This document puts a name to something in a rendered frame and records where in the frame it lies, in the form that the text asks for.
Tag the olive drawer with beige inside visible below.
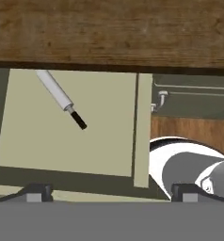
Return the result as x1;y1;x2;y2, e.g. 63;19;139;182
0;68;172;203

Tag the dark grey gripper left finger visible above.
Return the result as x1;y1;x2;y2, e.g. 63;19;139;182
0;183;55;203

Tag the silver cupboard handle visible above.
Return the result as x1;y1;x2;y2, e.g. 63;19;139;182
150;89;169;114

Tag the white and grey round object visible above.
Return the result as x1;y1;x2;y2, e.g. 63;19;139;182
148;136;224;202

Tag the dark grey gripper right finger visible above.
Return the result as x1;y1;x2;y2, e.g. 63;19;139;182
170;183;224;203

